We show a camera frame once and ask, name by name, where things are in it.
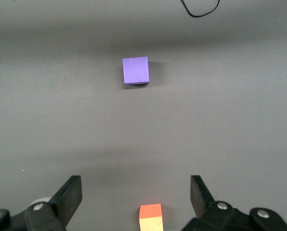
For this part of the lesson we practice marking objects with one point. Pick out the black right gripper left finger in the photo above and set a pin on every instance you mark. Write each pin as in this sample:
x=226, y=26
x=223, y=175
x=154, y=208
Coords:
x=68, y=202

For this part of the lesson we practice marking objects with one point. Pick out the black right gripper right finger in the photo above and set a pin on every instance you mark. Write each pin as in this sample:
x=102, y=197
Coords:
x=201, y=199

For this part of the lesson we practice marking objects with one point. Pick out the orange foam block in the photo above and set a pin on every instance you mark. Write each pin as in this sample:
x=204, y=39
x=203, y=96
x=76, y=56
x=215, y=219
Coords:
x=150, y=211

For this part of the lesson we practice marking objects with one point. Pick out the purple foam block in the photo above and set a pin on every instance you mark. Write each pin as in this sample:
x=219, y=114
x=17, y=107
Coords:
x=135, y=70

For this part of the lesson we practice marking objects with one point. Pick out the grey table mat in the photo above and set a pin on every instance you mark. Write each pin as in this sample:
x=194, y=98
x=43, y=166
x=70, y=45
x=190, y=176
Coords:
x=61, y=120

